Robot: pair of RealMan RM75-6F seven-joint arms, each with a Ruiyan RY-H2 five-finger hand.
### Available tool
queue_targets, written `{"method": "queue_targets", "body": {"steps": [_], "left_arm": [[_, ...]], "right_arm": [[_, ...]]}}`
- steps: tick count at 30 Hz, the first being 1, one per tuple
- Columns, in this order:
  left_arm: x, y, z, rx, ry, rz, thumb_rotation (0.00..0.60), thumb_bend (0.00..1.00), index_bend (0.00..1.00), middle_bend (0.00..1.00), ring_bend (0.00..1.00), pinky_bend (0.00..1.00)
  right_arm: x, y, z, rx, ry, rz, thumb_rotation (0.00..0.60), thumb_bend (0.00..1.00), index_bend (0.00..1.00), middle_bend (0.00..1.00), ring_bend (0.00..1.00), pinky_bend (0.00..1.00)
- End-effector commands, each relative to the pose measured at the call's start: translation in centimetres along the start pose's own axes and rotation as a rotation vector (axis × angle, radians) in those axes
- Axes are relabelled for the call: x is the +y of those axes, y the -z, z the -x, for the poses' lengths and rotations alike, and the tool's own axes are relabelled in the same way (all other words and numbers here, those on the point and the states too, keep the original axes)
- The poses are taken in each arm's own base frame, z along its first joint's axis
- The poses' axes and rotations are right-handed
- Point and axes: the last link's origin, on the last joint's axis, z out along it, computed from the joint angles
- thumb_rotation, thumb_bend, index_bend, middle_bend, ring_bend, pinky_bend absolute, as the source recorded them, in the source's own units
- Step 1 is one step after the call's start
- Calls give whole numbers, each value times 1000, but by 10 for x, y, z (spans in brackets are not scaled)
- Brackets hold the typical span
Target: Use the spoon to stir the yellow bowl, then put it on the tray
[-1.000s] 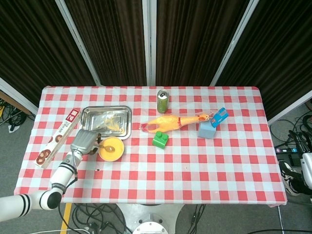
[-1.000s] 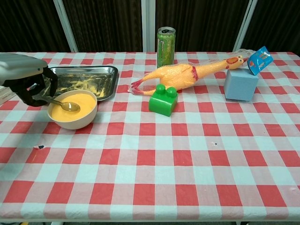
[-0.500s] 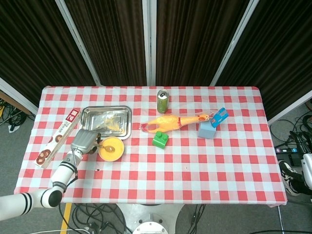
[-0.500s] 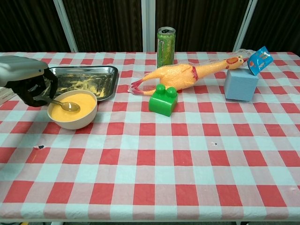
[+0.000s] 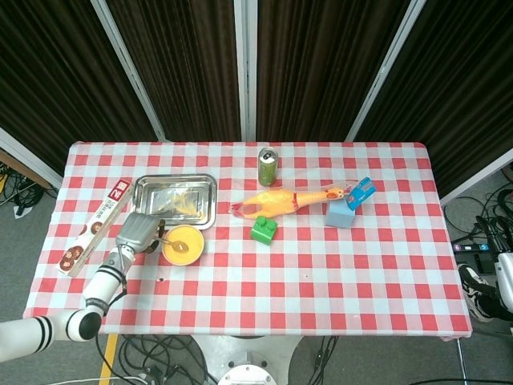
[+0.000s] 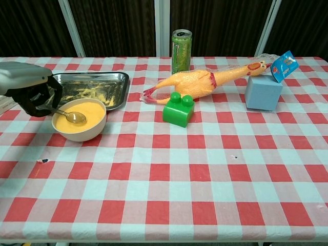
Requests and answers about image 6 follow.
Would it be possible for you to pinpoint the green drink can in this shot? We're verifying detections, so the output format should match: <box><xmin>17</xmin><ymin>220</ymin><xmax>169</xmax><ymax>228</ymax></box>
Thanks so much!
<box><xmin>171</xmin><ymin>29</ymin><xmax>193</xmax><ymax>75</ymax></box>

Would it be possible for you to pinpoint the green plastic building block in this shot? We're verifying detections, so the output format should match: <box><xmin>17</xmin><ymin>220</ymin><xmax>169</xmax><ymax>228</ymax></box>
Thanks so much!
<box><xmin>162</xmin><ymin>92</ymin><xmax>195</xmax><ymax>128</ymax></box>

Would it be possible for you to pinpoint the blue snack packet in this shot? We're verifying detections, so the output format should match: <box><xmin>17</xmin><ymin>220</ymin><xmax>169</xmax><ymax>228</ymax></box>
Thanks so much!
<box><xmin>271</xmin><ymin>50</ymin><xmax>300</xmax><ymax>83</ymax></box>

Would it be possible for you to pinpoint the silver metal spoon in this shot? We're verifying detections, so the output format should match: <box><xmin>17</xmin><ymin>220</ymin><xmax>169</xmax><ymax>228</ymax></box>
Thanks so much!
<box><xmin>42</xmin><ymin>106</ymin><xmax>87</xmax><ymax>125</ymax></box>

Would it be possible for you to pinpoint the light blue foam cube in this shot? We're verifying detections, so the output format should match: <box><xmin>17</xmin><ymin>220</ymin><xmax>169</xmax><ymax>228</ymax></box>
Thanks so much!
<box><xmin>244</xmin><ymin>75</ymin><xmax>284</xmax><ymax>112</ymax></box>

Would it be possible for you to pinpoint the white partition frame post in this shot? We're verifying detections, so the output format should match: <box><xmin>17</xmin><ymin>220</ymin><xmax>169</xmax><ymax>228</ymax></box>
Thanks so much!
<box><xmin>58</xmin><ymin>0</ymin><xmax>87</xmax><ymax>58</ymax></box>
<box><xmin>153</xmin><ymin>0</ymin><xmax>172</xmax><ymax>58</ymax></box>
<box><xmin>254</xmin><ymin>0</ymin><xmax>282</xmax><ymax>58</ymax></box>

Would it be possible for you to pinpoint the dark ribbed partition panel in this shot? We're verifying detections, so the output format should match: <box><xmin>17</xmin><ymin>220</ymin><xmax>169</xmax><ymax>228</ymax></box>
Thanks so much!
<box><xmin>170</xmin><ymin>0</ymin><xmax>272</xmax><ymax>58</ymax></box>
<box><xmin>265</xmin><ymin>0</ymin><xmax>328</xmax><ymax>58</ymax></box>
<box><xmin>68</xmin><ymin>0</ymin><xmax>157</xmax><ymax>58</ymax></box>
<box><xmin>0</xmin><ymin>0</ymin><xmax>79</xmax><ymax>62</ymax></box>

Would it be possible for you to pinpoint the stainless steel rectangular tray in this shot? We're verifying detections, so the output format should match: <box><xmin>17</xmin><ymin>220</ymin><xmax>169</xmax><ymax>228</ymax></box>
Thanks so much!
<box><xmin>38</xmin><ymin>72</ymin><xmax>130</xmax><ymax>111</ymax></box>

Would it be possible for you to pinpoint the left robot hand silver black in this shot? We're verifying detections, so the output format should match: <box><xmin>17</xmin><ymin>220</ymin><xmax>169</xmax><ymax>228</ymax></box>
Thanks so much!
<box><xmin>0</xmin><ymin>61</ymin><xmax>63</xmax><ymax>117</ymax></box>

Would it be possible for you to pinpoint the beige bowl with yellow powder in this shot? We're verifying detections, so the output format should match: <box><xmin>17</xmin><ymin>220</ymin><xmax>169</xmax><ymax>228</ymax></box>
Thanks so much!
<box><xmin>52</xmin><ymin>98</ymin><xmax>107</xmax><ymax>142</ymax></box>

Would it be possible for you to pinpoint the red white checkered tablecloth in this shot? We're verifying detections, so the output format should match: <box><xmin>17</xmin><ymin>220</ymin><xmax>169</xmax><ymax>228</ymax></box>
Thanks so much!
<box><xmin>0</xmin><ymin>56</ymin><xmax>328</xmax><ymax>243</ymax></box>

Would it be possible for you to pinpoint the yellow rubber chicken toy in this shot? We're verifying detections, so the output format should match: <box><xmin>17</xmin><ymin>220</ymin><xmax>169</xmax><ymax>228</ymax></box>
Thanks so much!
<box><xmin>139</xmin><ymin>60</ymin><xmax>274</xmax><ymax>105</ymax></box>

